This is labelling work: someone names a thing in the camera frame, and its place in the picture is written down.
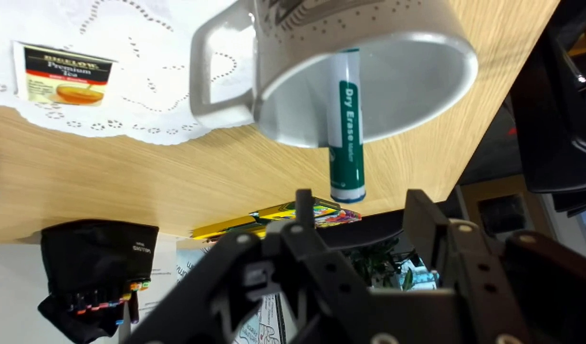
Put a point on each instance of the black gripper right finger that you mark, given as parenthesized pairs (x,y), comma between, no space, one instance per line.
(514,287)

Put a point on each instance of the black fabric pen pouch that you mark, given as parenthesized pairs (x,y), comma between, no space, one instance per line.
(94,274)

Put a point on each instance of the black office chair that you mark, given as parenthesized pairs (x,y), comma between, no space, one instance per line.
(559,102)

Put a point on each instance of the grey white ceramic mug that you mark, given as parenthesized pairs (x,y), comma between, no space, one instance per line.
(369,69)

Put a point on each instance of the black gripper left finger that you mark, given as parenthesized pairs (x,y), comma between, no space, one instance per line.
(254,279)

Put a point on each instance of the white lace paper doily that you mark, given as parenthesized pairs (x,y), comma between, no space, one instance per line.
(132,69)

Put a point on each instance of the green dry erase marker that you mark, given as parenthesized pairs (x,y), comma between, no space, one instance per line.
(348,136)

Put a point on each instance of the tea bag packet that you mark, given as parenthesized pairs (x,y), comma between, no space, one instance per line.
(63,75)

